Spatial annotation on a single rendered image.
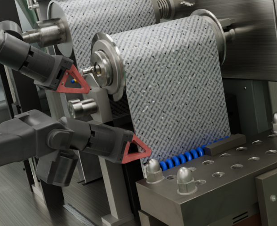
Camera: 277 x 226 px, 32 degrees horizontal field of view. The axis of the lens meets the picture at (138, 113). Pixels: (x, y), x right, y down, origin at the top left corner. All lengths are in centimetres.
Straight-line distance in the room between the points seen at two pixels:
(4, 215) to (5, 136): 55
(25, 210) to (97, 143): 46
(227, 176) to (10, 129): 40
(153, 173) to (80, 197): 42
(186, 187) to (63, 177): 23
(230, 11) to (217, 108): 23
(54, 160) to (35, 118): 9
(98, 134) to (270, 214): 35
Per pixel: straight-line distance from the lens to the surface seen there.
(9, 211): 135
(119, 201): 110
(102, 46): 100
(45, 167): 92
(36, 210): 131
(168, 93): 102
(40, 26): 120
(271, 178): 93
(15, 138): 82
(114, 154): 94
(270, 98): 138
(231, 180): 90
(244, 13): 114
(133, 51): 98
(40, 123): 86
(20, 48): 94
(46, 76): 96
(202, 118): 107
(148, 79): 99
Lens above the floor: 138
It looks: 13 degrees down
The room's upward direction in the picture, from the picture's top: 11 degrees counter-clockwise
